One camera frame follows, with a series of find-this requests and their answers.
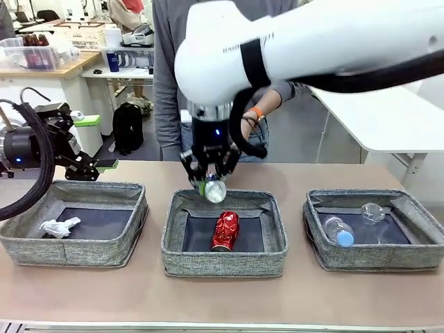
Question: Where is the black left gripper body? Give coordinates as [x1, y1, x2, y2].
[3, 119, 83, 169]

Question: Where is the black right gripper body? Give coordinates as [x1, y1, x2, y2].
[191, 117, 233, 168]

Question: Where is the crushed blue soda can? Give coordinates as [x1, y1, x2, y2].
[203, 171, 228, 204]

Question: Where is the crushed red soda can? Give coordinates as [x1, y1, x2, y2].
[209, 210, 241, 253]

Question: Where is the white tissue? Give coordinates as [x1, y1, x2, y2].
[37, 216, 82, 240]

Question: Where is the clear bottle with blue cap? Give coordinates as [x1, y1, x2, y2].
[321, 214, 355, 248]

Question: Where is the clear plastic cup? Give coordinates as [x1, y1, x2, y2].
[359, 202, 386, 226]

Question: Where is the person's left forearm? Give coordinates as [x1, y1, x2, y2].
[257, 88, 282, 114]

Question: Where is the person's left hand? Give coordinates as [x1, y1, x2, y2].
[239, 111, 260, 146]

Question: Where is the black backpack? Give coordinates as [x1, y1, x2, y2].
[112, 102, 145, 156]

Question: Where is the orange wristwatch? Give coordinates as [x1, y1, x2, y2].
[246, 106, 266, 123]

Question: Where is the white desk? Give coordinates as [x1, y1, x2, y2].
[80, 65, 155, 112]

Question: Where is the wooden top table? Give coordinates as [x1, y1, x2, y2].
[0, 51, 115, 138]

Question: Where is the person in grey shirt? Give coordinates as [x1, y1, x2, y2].
[152, 0, 303, 163]

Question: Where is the white slatted crate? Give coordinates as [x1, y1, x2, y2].
[55, 28, 107, 53]

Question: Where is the clear plastic storage box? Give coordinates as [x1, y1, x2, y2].
[0, 37, 73, 73]

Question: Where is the white plastic jug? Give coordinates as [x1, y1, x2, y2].
[103, 28, 123, 49]

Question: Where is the grey fabric basket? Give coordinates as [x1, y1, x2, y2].
[301, 188, 444, 273]
[160, 188, 289, 278]
[0, 180, 150, 268]

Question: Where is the white and black sneaker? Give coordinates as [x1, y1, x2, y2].
[120, 23, 155, 49]

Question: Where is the person in beige clothes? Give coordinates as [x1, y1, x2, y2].
[110, 0, 146, 25]

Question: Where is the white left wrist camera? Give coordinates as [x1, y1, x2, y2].
[67, 131, 83, 156]

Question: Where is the brass cable support rod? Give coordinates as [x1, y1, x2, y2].
[0, 105, 15, 133]

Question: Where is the brown wooden frame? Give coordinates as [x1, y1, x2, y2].
[53, 21, 107, 31]

